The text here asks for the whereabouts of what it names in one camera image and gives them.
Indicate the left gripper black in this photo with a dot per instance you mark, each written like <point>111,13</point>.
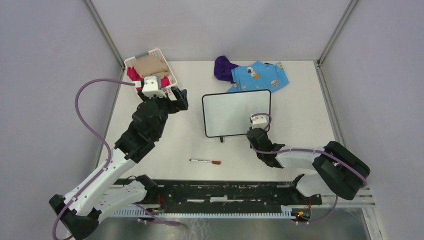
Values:
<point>180,103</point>

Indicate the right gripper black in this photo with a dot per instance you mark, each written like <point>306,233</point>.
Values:
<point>264,131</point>

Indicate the whiteboard with black frame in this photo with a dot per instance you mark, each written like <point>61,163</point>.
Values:
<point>228,114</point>

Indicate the marker pen white barrel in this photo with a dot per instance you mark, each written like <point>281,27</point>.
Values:
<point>214,162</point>

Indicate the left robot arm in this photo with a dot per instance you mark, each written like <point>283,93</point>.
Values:
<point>86,206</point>

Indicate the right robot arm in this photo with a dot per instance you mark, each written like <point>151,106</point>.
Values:
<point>337,170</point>

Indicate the pink cloth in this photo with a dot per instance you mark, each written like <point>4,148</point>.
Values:
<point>133,75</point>

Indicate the beige folded cloth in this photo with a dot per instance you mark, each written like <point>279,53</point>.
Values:
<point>151,66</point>

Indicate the purple cloth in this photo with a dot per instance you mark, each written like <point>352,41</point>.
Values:
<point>223,69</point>

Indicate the white plastic basket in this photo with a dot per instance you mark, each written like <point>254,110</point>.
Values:
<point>157,53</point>

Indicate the blue patterned cloth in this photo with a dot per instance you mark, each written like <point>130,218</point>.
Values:
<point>259,76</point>

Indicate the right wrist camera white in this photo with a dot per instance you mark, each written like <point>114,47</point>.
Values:
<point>258,121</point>

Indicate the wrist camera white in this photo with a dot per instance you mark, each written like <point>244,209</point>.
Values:
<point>150,87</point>
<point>258,121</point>

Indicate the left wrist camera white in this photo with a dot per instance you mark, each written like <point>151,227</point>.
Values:
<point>150,87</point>

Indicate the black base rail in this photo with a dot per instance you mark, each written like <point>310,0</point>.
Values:
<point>226,197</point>

